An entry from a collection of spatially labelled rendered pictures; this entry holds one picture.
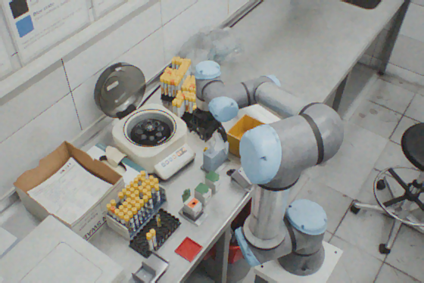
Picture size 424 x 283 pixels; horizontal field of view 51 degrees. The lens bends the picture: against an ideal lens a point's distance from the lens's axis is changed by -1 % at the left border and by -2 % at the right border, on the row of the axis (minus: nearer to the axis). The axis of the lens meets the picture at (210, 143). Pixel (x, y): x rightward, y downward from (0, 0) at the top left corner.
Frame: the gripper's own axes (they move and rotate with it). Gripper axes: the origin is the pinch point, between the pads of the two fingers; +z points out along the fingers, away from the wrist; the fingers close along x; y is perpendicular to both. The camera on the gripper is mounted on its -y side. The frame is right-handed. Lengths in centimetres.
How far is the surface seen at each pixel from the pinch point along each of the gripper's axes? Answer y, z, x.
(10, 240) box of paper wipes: 68, 9, -27
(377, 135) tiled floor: -152, 102, 23
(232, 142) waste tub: -11.8, 8.7, 1.2
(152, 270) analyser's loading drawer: 45.7, 8.6, 15.4
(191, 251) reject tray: 30.5, 15.0, 17.8
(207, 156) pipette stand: 2.0, 5.5, 0.0
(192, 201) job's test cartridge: 19.3, 7.5, 8.3
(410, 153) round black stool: -83, 38, 53
